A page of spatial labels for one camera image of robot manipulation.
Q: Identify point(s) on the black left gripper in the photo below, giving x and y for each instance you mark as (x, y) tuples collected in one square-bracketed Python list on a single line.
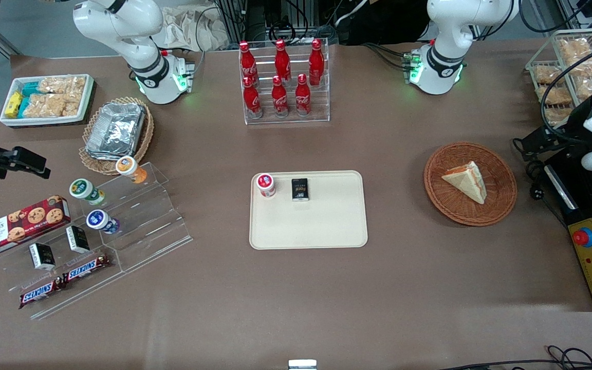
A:
[(562, 134)]

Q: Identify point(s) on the triangular sandwich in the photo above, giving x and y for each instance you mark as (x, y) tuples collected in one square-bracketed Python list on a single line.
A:
[(468, 180)]

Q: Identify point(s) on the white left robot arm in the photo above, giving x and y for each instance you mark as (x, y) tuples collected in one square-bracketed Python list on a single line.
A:
[(445, 31)]

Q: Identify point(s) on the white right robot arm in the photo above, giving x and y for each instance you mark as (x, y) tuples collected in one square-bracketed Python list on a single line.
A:
[(121, 20)]

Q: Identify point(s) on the round brown wicker basket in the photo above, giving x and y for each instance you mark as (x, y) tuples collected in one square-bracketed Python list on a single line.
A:
[(450, 205)]

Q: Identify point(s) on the light woven wicker basket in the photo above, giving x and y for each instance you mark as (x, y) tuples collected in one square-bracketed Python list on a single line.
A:
[(144, 139)]

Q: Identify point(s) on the beige plastic serving tray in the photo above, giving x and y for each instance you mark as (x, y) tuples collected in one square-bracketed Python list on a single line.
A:
[(327, 221)]

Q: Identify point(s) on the rice cracker snack pack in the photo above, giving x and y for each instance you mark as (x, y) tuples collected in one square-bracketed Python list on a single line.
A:
[(558, 115), (590, 67), (548, 74), (573, 49), (49, 107), (62, 85), (555, 96)]

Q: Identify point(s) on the teal snack packet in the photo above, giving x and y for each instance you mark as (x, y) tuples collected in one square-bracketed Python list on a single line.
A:
[(23, 107), (31, 89)]

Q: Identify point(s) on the yellow snack packet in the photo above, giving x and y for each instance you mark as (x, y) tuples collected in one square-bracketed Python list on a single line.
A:
[(13, 104)]

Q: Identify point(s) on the red Walkers cookie box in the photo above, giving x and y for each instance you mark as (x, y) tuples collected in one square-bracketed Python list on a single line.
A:
[(18, 226)]

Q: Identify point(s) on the black machine housing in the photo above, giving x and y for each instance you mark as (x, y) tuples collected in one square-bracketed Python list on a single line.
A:
[(584, 190)]

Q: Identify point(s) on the green-lid small yogurt bottle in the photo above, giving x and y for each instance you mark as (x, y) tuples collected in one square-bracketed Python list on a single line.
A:
[(84, 190)]

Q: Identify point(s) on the white rectangular snack bin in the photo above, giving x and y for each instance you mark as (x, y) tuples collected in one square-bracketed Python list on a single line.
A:
[(86, 100)]

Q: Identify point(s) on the small black snack box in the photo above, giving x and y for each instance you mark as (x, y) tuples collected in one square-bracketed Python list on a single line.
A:
[(300, 190), (42, 257), (78, 239)]

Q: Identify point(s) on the blue-lid small yogurt bottle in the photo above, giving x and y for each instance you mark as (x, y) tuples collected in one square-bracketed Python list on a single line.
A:
[(99, 221)]

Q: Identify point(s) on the aluminium foil container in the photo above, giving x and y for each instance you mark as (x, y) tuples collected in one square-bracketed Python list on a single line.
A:
[(116, 131)]

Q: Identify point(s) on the orange-lid small yogurt bottle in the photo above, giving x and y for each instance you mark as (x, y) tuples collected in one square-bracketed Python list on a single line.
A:
[(129, 167)]

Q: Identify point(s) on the Snickers chocolate bar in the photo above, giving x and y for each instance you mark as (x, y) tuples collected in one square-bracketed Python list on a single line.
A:
[(85, 269), (39, 293)]

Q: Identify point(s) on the clear acrylic step stand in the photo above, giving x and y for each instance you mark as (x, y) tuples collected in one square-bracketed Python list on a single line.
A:
[(147, 216)]

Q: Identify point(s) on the crumpled beige paper bag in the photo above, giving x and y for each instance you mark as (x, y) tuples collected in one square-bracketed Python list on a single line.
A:
[(183, 31)]

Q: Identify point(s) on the red cola bottle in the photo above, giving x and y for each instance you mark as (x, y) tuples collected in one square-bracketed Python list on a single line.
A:
[(316, 61), (247, 59), (279, 100), (302, 97), (282, 61), (252, 100)]

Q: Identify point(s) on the red-lid small yogurt bottle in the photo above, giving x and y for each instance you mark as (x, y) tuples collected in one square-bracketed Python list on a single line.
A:
[(265, 184)]

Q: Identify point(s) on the clear acrylic bottle rack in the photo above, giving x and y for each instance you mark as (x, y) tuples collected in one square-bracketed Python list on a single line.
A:
[(288, 119)]

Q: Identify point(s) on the black equipment rack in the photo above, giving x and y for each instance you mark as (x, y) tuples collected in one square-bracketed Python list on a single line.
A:
[(255, 20)]

